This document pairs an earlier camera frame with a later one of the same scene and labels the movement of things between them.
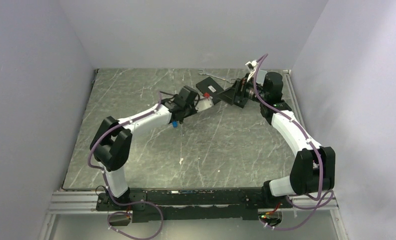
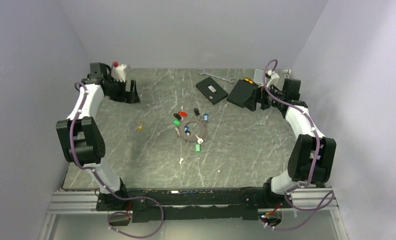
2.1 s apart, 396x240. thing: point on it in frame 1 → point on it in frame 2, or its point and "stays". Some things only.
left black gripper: [193, 111] → [126, 97]
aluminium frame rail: [75, 202] stays
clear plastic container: [262, 74] stays
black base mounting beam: [186, 205] stays
